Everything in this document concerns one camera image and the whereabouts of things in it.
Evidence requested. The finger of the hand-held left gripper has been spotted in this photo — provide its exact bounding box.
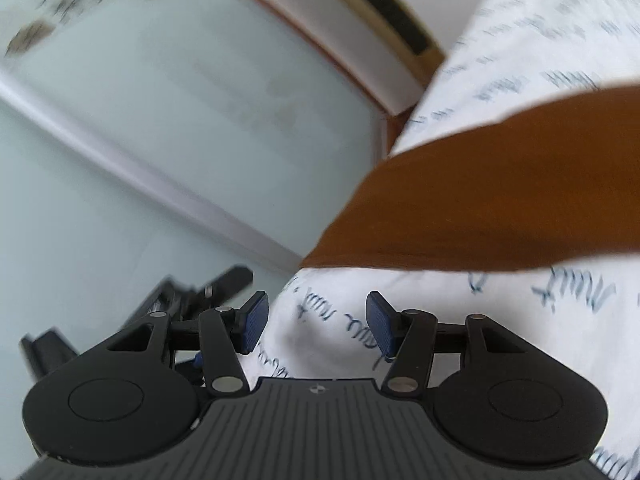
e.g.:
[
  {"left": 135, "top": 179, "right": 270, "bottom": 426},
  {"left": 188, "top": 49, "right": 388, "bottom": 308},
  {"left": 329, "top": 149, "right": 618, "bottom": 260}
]
[
  {"left": 20, "top": 327, "right": 77, "bottom": 380},
  {"left": 131, "top": 266, "right": 254, "bottom": 322}
]

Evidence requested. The white printed bedsheet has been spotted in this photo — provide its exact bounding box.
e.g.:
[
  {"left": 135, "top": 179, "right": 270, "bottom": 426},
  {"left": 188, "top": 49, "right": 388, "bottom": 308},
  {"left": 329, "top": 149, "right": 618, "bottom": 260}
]
[{"left": 240, "top": 0, "right": 640, "bottom": 480}]

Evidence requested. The brown knit garment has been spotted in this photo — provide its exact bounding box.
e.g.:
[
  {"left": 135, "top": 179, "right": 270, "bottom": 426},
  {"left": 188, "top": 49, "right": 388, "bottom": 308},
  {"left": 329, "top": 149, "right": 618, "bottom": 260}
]
[{"left": 299, "top": 80, "right": 640, "bottom": 274}]

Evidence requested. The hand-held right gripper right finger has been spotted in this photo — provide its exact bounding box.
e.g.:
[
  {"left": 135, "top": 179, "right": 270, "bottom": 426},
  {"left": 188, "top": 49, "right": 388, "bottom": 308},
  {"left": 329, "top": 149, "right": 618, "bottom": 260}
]
[{"left": 365, "top": 290, "right": 536, "bottom": 397}]

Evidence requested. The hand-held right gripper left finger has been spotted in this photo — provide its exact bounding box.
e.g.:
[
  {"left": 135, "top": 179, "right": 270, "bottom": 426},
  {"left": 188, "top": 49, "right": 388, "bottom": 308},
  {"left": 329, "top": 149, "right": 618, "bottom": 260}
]
[{"left": 107, "top": 290, "right": 271, "bottom": 397}]

